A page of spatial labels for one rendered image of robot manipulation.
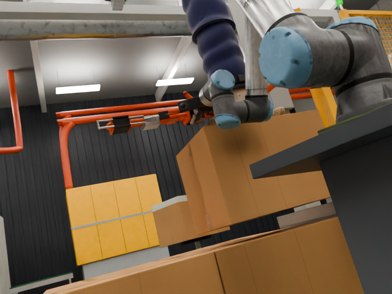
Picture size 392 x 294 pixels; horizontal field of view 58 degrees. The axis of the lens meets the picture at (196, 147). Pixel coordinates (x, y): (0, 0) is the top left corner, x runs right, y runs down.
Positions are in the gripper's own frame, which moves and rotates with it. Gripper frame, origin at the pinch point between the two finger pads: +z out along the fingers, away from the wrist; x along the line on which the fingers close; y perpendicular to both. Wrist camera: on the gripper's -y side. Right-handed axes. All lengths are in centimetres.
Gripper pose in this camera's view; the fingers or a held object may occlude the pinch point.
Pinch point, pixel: (188, 116)
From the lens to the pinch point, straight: 166.9
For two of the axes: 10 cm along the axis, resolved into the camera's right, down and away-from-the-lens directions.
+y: 9.1, -1.3, 4.0
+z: -3.4, 3.1, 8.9
